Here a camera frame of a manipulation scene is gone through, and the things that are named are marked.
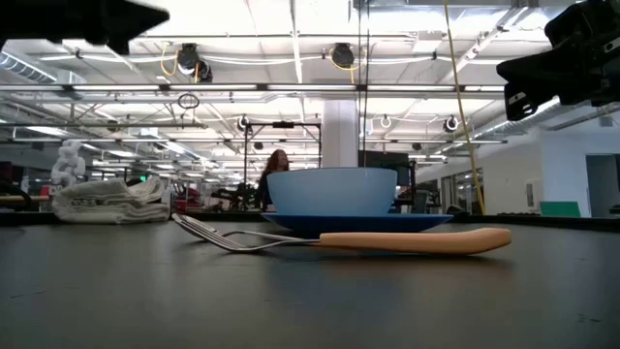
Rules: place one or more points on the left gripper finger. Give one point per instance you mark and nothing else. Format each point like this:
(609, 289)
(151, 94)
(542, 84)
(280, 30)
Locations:
(121, 17)
(111, 38)

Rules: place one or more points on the white robot figure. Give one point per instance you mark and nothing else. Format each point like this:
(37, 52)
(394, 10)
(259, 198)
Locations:
(68, 165)

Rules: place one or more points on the wooden bar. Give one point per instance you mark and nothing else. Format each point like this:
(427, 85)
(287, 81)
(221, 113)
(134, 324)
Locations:
(24, 198)

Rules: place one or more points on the white column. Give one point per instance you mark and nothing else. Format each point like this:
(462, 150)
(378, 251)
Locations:
(340, 136)

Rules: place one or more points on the folded white towel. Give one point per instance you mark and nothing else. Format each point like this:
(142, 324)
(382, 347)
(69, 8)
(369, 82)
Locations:
(111, 203)

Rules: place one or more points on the light blue bowl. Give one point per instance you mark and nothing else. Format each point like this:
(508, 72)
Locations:
(331, 191)

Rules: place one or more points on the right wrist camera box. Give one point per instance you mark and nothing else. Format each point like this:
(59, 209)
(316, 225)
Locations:
(576, 24)

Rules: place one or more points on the black monitor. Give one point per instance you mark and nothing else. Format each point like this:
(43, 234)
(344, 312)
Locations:
(382, 159)

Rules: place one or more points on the grey door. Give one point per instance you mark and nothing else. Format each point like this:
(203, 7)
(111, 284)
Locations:
(603, 186)

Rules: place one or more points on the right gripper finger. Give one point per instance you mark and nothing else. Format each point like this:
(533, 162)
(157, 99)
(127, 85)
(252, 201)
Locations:
(530, 99)
(542, 70)

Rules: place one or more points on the blue plate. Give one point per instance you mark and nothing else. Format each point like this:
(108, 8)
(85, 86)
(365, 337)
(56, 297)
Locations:
(387, 223)

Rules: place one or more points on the black frame rig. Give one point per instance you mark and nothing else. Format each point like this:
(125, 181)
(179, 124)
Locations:
(283, 124)

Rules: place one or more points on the black background robot arm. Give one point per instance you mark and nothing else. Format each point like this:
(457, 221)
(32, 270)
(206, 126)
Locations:
(237, 194)

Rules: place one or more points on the white wall panel box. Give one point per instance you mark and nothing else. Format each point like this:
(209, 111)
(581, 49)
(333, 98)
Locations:
(532, 194)

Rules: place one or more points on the green board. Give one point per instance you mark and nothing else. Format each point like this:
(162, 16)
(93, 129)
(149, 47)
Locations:
(559, 209)

